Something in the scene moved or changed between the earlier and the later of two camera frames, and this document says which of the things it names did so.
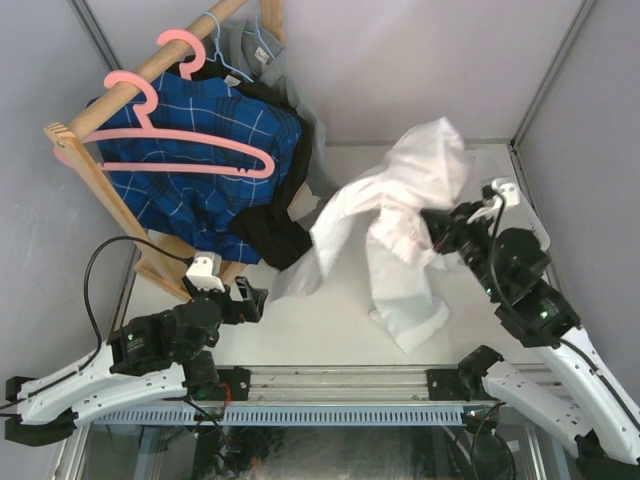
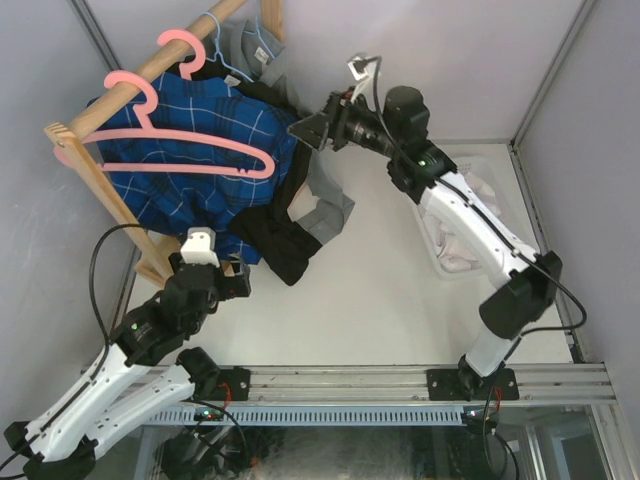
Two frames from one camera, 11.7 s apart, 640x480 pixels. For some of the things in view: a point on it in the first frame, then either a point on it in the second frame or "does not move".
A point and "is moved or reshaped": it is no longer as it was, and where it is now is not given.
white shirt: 427,173 is moved or reshaped
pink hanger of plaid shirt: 186,69 does not move
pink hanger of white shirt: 147,132 does not move
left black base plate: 233,384 does not move
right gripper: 443,226 to 313,130
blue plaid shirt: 194,156 does not move
